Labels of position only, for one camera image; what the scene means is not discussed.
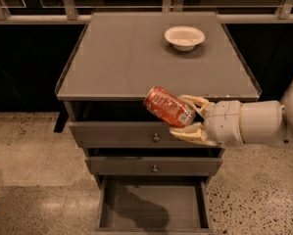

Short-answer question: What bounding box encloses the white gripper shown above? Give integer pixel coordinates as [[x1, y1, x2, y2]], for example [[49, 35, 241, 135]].
[[170, 95, 243, 147]]

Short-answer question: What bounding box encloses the red coke can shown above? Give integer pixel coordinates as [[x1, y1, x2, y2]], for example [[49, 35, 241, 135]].
[[143, 86, 196, 128]]

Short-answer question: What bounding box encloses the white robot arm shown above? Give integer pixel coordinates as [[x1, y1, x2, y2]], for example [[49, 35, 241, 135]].
[[170, 80, 293, 149]]

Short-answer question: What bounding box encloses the brass top drawer knob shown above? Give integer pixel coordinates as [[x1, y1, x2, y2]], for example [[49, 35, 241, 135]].
[[153, 133, 161, 143]]

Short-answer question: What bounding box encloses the brass drawer knob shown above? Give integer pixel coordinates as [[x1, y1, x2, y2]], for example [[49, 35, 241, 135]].
[[152, 165, 159, 173], [153, 133, 161, 143]]

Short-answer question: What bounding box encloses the brass middle drawer knob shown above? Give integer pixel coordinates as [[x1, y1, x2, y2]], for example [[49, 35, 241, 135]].
[[152, 165, 159, 173]]

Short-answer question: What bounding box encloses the grey drawer cabinet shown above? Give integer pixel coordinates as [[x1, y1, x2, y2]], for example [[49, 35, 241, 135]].
[[54, 11, 263, 235]]

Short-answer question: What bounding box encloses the grey middle drawer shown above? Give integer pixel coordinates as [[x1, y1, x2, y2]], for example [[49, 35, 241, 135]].
[[85, 157, 222, 176]]

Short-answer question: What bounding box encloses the grey drawer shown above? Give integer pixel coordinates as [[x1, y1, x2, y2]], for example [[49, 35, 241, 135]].
[[85, 157, 222, 176], [70, 121, 220, 149], [95, 176, 216, 235]]

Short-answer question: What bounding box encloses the grey bottom drawer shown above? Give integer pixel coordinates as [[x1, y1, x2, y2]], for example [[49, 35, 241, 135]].
[[95, 176, 216, 235]]

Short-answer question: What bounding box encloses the grey top drawer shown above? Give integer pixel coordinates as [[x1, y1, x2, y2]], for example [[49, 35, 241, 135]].
[[70, 121, 220, 149]]

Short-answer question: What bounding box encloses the metal window railing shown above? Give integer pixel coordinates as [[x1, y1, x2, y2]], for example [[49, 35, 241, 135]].
[[0, 0, 293, 24]]

